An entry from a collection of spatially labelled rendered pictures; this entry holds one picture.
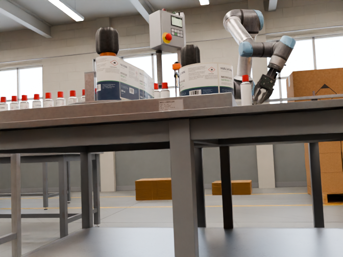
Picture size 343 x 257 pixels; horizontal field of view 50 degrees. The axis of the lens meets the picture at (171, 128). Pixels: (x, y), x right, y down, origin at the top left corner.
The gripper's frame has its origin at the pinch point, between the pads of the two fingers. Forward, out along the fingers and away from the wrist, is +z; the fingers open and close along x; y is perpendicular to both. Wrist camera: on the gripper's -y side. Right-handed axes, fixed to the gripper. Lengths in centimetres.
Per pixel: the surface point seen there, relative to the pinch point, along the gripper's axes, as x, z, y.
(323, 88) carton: 25.9, -24.3, -17.0
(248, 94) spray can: -5.5, -2.8, 2.7
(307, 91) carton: 19.3, -19.6, -16.4
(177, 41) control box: -53, -14, -7
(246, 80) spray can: -9.5, -8.5, 2.0
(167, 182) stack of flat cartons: -91, 129, -383
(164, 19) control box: -63, -20, 0
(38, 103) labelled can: -107, 52, 2
